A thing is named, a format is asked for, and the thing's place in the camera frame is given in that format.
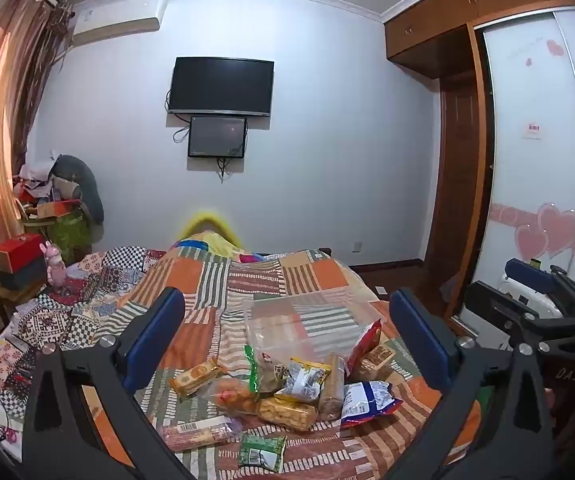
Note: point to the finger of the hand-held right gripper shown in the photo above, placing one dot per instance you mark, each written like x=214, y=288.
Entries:
x=487, y=310
x=530, y=269

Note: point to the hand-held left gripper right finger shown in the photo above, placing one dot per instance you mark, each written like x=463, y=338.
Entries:
x=420, y=335

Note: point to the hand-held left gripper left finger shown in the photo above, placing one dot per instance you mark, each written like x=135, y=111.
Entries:
x=160, y=330

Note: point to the clear plastic bag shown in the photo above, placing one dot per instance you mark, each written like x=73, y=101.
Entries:
x=307, y=325

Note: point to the green edged snack bag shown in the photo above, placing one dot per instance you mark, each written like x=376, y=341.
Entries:
x=267, y=377

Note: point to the yellow snack packet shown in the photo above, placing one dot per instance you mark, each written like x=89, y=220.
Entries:
x=302, y=380

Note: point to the brown snack packet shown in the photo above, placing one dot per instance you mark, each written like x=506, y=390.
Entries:
x=375, y=360

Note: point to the red snack packet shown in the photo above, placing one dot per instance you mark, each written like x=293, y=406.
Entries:
x=367, y=340

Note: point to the orange biscuit packet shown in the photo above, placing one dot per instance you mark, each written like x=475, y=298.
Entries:
x=195, y=377

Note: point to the white paper scrap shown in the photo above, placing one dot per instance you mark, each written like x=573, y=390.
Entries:
x=380, y=290

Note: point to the blue and white snack bag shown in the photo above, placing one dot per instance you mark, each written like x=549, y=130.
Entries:
x=367, y=402

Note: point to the clear bag of orange crisps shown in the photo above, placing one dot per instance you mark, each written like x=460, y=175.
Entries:
x=232, y=397

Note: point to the biscuit roll packet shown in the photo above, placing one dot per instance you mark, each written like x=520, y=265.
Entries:
x=332, y=390

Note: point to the pink wafer packet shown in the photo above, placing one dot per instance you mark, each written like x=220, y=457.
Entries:
x=200, y=434

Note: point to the patchwork blanket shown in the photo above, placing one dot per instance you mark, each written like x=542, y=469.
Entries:
x=267, y=275

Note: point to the brown wooden door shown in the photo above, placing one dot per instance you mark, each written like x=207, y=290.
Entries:
x=460, y=170

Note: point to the pink toy figure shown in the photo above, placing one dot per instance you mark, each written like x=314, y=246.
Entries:
x=54, y=265

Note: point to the green patterned bag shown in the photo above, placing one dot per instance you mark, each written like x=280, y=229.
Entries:
x=69, y=235

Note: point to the red wardrobe sticker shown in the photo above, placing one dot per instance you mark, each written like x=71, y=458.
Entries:
x=533, y=130

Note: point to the yellow cracker packet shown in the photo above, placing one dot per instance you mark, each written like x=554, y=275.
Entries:
x=287, y=414

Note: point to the orange cardboard box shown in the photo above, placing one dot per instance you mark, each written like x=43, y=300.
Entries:
x=59, y=208

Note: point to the small green packet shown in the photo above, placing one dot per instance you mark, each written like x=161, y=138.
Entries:
x=262, y=452

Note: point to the red box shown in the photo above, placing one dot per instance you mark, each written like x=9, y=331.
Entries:
x=19, y=250

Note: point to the small black monitor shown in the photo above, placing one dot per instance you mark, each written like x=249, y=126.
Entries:
x=217, y=136

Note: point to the wooden overhead cabinet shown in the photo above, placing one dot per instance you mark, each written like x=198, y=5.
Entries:
x=437, y=35

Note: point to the white air conditioner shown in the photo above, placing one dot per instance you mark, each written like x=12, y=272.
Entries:
x=117, y=22

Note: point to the wall socket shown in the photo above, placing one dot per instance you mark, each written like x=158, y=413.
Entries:
x=357, y=246

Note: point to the black wall television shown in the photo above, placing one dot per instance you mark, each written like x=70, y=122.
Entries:
x=220, y=85

